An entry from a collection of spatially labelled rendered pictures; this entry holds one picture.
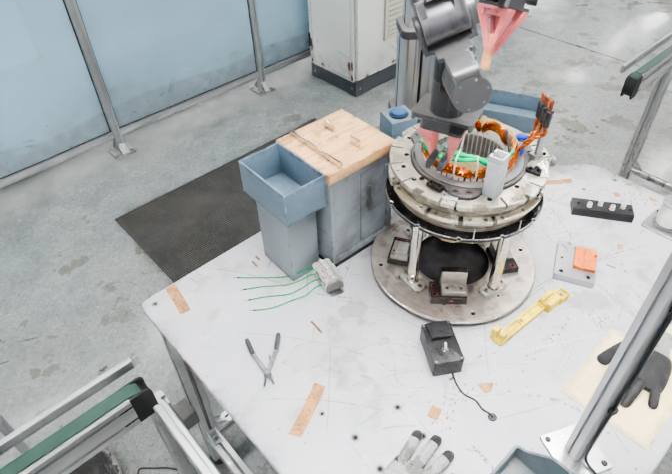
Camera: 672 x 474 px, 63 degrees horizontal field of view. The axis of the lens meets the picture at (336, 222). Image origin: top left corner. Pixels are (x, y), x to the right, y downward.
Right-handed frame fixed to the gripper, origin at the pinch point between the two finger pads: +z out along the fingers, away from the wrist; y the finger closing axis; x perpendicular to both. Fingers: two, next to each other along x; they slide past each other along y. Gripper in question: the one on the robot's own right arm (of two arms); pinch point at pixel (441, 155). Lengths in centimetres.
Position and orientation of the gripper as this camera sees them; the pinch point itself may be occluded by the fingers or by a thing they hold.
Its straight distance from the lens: 96.3
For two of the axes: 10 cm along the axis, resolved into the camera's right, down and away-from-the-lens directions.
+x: 4.8, -6.1, 6.3
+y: 8.8, 3.1, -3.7
